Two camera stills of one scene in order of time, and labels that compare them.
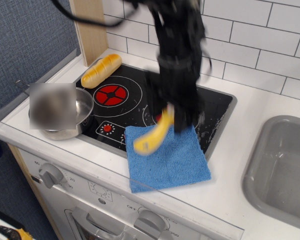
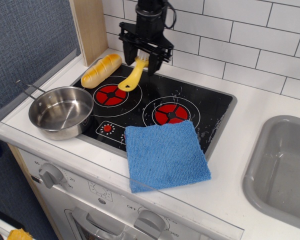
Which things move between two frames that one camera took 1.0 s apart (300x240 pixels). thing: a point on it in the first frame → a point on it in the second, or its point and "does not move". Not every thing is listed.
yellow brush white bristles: [146, 144] → [141, 62]
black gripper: [175, 83] → [148, 33]
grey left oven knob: [50, 175] does not move
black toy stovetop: [123, 99] does not move
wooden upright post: [92, 36] does not move
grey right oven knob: [149, 223] does not move
